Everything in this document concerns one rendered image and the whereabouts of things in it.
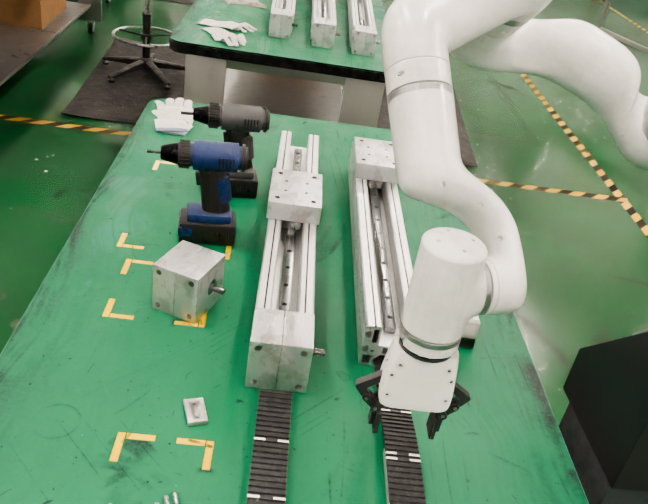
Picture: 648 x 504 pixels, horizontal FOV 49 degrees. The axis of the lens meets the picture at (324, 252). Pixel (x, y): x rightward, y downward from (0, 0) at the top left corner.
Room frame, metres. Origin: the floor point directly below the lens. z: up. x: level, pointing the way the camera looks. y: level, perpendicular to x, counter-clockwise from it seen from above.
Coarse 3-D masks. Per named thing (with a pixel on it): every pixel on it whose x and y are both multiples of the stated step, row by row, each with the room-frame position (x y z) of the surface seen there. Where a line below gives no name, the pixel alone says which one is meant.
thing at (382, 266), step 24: (360, 192) 1.46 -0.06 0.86; (384, 192) 1.52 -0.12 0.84; (360, 216) 1.34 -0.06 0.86; (384, 216) 1.44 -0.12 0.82; (360, 240) 1.24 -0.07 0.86; (384, 240) 1.31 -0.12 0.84; (360, 264) 1.18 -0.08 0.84; (384, 264) 1.21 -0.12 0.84; (408, 264) 1.18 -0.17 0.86; (360, 288) 1.11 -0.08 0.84; (384, 288) 1.12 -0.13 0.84; (408, 288) 1.09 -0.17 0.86; (360, 312) 1.05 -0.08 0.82; (384, 312) 1.04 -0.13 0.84; (360, 336) 1.00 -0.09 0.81; (384, 336) 0.99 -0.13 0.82; (360, 360) 0.96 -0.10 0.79
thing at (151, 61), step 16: (144, 16) 4.34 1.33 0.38; (112, 32) 4.30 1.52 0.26; (128, 32) 4.39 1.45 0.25; (144, 32) 4.34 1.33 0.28; (144, 48) 4.34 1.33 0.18; (144, 64) 4.32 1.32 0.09; (160, 64) 4.38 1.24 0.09; (176, 64) 4.44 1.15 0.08; (112, 80) 4.10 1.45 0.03; (160, 80) 4.19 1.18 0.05
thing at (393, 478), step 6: (390, 474) 0.69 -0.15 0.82; (396, 474) 0.69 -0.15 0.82; (402, 474) 0.70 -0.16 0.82; (390, 480) 0.68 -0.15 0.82; (396, 480) 0.68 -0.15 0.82; (402, 480) 0.69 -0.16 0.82; (408, 480) 0.69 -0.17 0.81; (414, 480) 0.69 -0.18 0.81; (420, 480) 0.69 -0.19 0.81; (414, 486) 0.68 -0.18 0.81; (420, 486) 0.68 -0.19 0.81
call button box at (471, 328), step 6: (474, 318) 1.07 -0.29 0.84; (468, 324) 1.06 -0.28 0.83; (474, 324) 1.06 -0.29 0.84; (468, 330) 1.06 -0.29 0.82; (474, 330) 1.06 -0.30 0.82; (462, 336) 1.06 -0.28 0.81; (468, 336) 1.06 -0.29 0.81; (474, 336) 1.06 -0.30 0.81; (462, 342) 1.06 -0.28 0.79; (468, 342) 1.06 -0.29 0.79; (474, 342) 1.06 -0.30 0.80
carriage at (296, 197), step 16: (272, 176) 1.38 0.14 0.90; (288, 176) 1.39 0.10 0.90; (304, 176) 1.40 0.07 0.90; (320, 176) 1.42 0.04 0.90; (272, 192) 1.30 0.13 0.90; (288, 192) 1.31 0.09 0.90; (304, 192) 1.33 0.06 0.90; (320, 192) 1.34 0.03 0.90; (272, 208) 1.26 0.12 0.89; (288, 208) 1.27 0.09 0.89; (304, 208) 1.27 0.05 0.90; (320, 208) 1.27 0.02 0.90; (288, 224) 1.28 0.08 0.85
